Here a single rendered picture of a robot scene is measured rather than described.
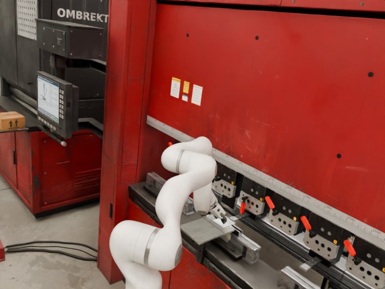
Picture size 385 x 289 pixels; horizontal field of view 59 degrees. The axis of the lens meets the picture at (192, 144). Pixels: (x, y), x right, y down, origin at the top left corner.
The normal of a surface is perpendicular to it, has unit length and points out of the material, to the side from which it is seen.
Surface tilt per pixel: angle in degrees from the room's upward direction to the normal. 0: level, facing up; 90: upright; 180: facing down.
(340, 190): 90
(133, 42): 90
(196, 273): 90
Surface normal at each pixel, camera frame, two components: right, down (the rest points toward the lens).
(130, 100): 0.63, 0.33
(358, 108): -0.77, 0.11
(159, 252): -0.15, -0.19
